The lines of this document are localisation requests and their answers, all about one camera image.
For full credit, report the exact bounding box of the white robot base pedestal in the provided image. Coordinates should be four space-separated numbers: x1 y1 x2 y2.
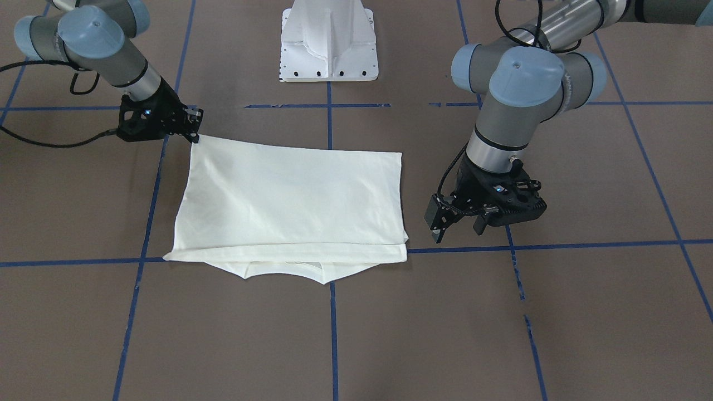
279 1 379 83

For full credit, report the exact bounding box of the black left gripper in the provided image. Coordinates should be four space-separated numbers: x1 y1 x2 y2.
424 155 548 244

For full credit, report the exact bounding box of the cream cat print shirt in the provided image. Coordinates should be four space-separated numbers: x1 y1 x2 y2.
164 135 408 284

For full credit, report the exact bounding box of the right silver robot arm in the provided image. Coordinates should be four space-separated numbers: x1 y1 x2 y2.
13 1 203 144

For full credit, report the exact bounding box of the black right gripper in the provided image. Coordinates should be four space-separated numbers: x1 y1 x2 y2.
115 79 204 144

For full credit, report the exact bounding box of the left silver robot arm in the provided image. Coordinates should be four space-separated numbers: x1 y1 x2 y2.
424 1 711 243

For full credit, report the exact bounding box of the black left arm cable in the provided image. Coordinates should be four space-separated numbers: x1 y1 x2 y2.
438 0 583 201

